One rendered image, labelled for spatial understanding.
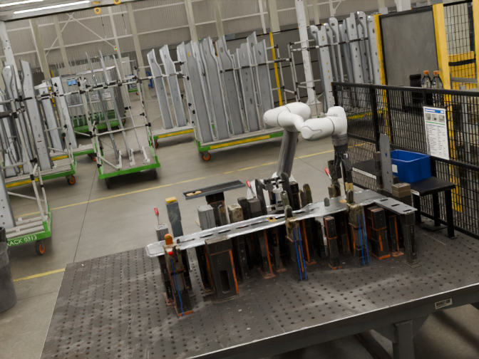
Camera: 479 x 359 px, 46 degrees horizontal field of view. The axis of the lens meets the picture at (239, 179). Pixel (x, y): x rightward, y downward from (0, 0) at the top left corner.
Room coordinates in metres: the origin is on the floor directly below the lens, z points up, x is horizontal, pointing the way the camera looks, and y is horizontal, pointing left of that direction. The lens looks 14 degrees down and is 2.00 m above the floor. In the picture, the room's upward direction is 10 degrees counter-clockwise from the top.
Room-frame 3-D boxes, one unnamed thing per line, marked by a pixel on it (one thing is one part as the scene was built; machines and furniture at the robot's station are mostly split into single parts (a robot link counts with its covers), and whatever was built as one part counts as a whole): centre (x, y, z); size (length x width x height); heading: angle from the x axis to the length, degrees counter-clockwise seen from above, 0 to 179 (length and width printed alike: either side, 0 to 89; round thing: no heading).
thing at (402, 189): (3.03, -0.89, 0.88); 0.08 x 0.08 x 0.36; 13
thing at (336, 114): (3.09, -0.58, 1.47); 0.13 x 0.11 x 0.16; 123
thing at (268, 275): (2.97, -0.06, 0.84); 0.17 x 0.06 x 0.29; 13
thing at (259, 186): (3.21, -0.19, 0.94); 0.18 x 0.13 x 0.49; 103
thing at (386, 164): (3.15, -0.85, 1.17); 0.12 x 0.01 x 0.34; 13
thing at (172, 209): (3.20, 0.42, 0.92); 0.08 x 0.08 x 0.44; 13
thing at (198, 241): (2.98, -0.12, 1.00); 1.38 x 0.22 x 0.02; 103
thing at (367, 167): (3.39, -0.97, 1.02); 0.90 x 0.22 x 0.03; 13
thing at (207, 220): (3.08, 0.22, 0.90); 0.13 x 0.10 x 0.41; 13
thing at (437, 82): (3.24, -1.22, 1.53); 0.06 x 0.06 x 0.20
